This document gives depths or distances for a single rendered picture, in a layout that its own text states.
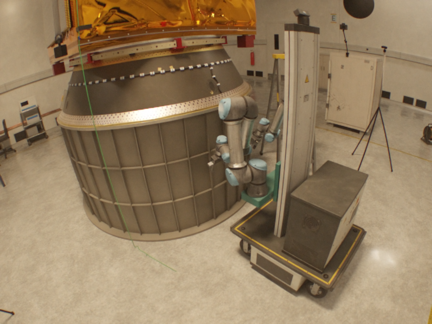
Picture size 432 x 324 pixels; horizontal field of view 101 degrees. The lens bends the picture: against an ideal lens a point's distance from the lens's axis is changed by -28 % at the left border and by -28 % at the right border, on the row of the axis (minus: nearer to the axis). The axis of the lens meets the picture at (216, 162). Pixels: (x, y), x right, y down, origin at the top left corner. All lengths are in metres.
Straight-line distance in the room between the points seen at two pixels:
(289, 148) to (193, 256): 1.28
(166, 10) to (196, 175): 1.41
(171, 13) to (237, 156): 1.26
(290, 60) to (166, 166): 1.24
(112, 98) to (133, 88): 0.19
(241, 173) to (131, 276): 1.32
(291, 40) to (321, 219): 0.99
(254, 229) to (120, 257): 1.26
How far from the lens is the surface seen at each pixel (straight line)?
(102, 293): 2.20
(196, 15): 2.26
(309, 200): 1.43
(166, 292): 2.03
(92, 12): 1.80
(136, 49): 2.00
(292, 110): 1.39
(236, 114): 1.37
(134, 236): 2.50
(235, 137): 1.41
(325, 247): 1.56
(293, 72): 1.34
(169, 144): 1.94
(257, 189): 1.59
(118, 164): 2.08
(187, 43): 2.08
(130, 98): 1.93
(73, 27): 1.83
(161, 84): 1.93
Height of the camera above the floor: 1.68
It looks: 28 degrees down
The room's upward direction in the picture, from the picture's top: 4 degrees counter-clockwise
